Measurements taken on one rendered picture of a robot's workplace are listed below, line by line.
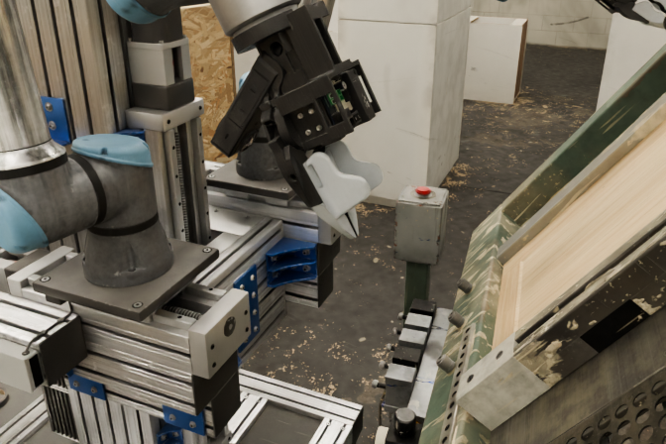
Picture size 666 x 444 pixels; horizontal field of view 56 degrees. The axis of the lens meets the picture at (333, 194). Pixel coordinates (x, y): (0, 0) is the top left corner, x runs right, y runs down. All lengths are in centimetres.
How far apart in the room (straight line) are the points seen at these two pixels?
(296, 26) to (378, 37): 295
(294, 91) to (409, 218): 111
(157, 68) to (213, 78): 166
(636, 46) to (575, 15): 446
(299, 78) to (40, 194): 50
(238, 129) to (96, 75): 65
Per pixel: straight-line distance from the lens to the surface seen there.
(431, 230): 162
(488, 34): 606
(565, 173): 159
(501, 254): 142
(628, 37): 478
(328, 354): 257
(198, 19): 279
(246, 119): 59
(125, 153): 101
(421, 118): 351
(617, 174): 128
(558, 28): 924
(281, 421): 199
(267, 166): 143
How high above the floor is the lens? 159
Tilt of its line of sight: 24 degrees down
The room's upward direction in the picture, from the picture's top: straight up
